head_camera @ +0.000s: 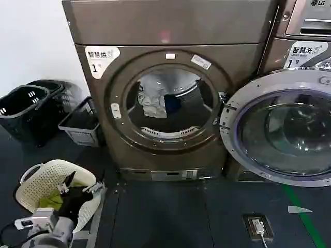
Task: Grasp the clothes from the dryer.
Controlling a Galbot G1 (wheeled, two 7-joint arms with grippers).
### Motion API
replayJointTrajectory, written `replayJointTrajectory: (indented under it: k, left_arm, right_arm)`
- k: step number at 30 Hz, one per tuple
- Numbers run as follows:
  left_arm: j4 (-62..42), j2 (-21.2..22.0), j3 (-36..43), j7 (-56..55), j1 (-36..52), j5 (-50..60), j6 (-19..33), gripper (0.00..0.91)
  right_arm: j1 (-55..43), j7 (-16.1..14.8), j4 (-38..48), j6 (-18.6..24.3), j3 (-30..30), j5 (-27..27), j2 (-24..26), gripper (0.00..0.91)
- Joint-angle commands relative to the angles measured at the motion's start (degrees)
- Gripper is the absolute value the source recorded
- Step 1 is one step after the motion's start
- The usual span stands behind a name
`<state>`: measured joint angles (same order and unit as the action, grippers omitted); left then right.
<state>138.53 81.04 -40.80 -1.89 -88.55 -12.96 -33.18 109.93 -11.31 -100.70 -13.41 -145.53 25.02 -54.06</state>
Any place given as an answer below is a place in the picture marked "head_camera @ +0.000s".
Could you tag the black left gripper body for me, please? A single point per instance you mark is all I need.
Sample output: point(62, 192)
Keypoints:
point(73, 201)

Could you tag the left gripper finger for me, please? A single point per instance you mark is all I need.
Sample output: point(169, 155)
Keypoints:
point(94, 186)
point(67, 182)

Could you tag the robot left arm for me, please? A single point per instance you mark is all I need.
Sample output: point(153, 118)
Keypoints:
point(51, 232)

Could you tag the yellow-green cloth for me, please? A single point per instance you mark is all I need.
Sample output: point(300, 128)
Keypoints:
point(54, 200)

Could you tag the cream perforated laundry basket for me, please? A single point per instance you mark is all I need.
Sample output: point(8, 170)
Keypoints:
point(38, 186)

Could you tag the grey metal basket stand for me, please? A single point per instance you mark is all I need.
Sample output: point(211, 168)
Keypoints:
point(97, 222)

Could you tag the grey plastic crate basket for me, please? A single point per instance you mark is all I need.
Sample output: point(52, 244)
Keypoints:
point(77, 129)

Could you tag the black plastic basket with slots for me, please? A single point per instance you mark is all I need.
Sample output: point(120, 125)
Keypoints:
point(55, 103)
point(20, 113)

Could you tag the white garment in drum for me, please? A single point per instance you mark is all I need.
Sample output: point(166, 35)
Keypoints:
point(152, 95)

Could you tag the dark blue garment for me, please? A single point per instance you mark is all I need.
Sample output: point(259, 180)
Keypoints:
point(172, 102)

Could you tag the floor power socket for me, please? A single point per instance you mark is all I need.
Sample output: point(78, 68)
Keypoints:
point(258, 226)

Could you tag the grey-brown dryer with round opening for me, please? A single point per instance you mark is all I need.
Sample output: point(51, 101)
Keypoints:
point(160, 23)

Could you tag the round glass dryer door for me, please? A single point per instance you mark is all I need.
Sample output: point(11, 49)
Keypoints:
point(284, 129)

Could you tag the white floor tape scrap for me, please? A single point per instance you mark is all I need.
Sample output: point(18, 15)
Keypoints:
point(297, 209)

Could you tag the green floor tape line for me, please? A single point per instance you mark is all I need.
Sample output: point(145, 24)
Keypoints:
point(302, 217)

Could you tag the grey washer with number label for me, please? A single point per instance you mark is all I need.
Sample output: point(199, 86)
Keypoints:
point(276, 54)

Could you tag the silver machine with drawer panel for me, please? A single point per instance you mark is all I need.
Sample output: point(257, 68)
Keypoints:
point(307, 20)

